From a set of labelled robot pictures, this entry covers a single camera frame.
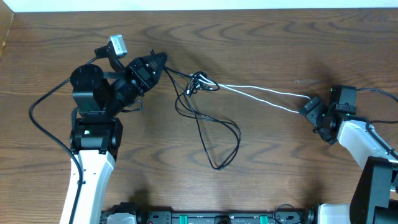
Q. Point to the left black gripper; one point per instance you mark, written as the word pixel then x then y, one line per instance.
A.
pixel 142 72

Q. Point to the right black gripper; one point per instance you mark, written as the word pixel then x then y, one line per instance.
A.
pixel 311 116

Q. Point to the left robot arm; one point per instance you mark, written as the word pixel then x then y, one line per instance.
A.
pixel 96 135

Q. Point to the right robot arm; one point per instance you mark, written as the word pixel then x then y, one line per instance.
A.
pixel 337 121

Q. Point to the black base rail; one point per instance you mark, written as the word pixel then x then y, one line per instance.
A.
pixel 127 212

